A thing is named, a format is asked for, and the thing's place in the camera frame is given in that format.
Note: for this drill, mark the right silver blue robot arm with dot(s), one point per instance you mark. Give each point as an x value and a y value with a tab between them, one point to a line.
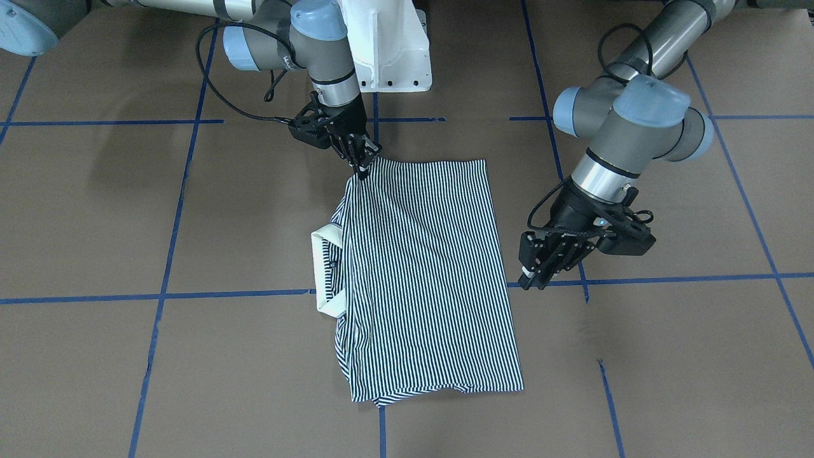
274	36

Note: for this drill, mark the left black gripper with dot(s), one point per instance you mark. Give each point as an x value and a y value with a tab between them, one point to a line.
570	210

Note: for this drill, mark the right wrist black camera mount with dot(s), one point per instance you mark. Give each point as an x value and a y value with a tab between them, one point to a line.
310	126

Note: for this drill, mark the blue white striped polo shirt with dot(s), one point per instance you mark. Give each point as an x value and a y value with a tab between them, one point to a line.
410	268

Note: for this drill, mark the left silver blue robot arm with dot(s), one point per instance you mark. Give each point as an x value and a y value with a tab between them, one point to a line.
630	117

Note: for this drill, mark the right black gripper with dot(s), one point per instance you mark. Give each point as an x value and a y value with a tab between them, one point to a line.
348	120

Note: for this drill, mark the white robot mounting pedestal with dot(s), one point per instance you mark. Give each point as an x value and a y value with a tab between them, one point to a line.
390	45

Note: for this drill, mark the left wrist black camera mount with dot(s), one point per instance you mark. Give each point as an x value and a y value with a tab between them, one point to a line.
626	233

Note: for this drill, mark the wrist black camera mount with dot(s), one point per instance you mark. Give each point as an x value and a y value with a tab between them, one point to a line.
626	233
310	126

